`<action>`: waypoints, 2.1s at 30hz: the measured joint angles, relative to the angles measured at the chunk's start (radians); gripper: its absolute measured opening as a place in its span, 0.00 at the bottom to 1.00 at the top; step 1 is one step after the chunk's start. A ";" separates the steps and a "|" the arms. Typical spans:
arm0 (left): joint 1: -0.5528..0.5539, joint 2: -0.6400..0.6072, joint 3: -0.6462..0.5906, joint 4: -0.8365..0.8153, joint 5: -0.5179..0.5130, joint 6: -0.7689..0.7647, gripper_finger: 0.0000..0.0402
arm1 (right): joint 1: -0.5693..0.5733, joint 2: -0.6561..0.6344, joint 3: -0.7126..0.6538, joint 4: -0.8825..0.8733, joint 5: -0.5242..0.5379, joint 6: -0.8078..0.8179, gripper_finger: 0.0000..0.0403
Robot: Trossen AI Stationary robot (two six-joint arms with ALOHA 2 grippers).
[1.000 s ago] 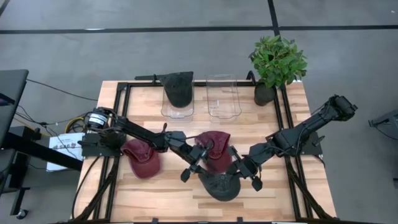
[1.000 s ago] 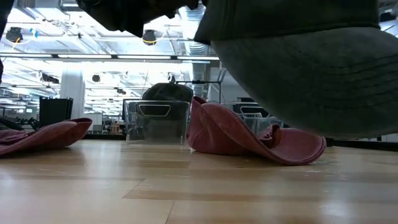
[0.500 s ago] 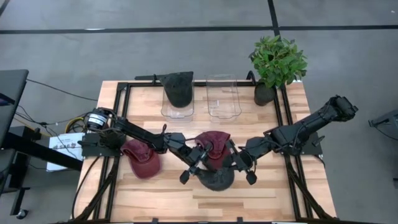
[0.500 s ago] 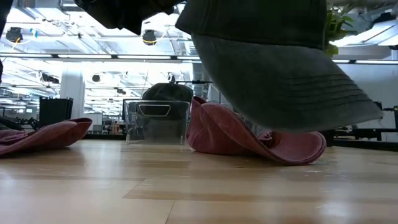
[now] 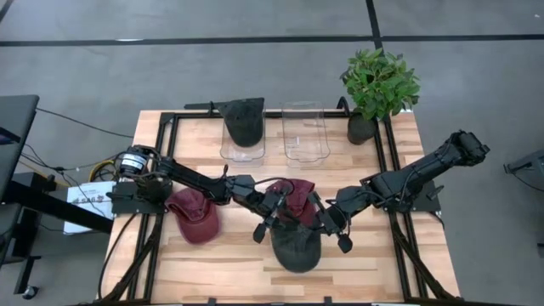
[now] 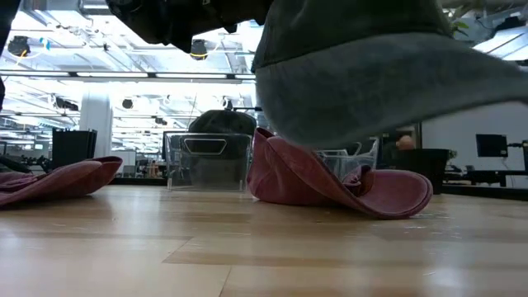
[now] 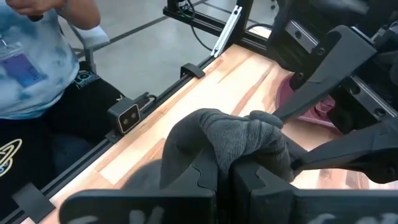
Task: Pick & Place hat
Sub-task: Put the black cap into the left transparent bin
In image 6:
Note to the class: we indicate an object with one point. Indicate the dark office desk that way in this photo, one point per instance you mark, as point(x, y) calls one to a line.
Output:
point(486, 175)

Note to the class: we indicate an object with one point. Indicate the clear plastic bin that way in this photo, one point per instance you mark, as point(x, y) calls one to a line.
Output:
point(175, 165)
point(342, 161)

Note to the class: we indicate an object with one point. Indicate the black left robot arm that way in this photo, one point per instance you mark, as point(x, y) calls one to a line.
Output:
point(6, 16)

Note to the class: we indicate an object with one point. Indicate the maroon baseball cap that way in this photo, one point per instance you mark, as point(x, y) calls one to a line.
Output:
point(62, 179)
point(297, 177)

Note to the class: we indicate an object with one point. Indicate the black cabinet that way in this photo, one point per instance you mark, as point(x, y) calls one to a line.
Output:
point(74, 148)

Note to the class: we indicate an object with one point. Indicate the green leafy plant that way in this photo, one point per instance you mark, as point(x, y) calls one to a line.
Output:
point(458, 25)

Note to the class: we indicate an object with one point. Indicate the black ceiling spotlight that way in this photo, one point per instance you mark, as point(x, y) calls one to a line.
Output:
point(127, 103)
point(18, 46)
point(199, 48)

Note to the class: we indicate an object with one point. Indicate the person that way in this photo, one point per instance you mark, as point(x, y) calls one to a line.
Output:
point(406, 143)

